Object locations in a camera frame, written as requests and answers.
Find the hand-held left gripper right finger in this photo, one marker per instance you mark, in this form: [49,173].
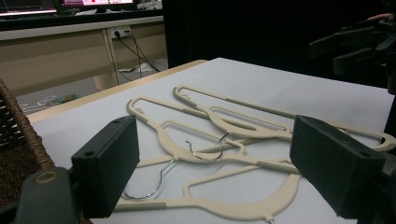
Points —
[336,168]

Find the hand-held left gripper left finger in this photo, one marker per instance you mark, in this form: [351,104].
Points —
[102,161]

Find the cream plastic clothes hanger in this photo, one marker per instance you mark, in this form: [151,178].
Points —
[233,208]
[169,146]
[236,129]

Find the brown wicker basket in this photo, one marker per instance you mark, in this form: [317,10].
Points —
[18,161]

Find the colourful plastic bundle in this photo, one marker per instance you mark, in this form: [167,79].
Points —
[59,99]

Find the black curtain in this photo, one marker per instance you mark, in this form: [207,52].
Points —
[249,31]

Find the beige desk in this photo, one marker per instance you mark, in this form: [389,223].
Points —
[62,56]

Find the white power socket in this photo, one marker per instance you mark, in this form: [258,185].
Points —
[120,32]

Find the monitor with bright screen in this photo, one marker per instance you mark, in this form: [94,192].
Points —
[96,2]

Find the white crumpled object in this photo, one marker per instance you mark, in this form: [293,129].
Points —
[149,5]

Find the dark monitor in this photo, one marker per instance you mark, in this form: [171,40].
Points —
[25,6]

